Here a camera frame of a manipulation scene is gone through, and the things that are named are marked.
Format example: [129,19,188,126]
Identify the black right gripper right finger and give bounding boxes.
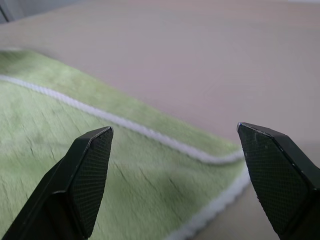
[236,122,320,240]

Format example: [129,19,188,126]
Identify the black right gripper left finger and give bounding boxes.
[0,126,114,240]

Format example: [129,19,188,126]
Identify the light green plush towel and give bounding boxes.
[0,48,251,240]

